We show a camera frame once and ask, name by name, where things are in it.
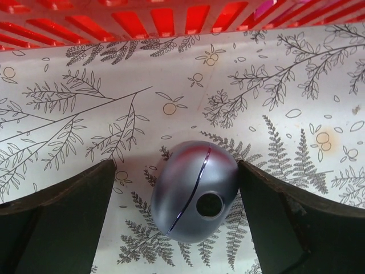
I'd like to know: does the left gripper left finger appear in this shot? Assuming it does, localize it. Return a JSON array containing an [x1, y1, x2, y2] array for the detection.
[[1, 160, 115, 273]]

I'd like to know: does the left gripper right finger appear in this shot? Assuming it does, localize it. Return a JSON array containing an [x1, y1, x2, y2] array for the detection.
[[238, 160, 364, 273]]

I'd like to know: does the purple earbud charging case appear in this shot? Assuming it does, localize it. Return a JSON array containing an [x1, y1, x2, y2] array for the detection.
[[151, 141, 238, 244]]

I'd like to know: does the red plastic shopping basket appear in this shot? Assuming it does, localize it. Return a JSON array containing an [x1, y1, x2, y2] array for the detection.
[[1, 0, 364, 51]]

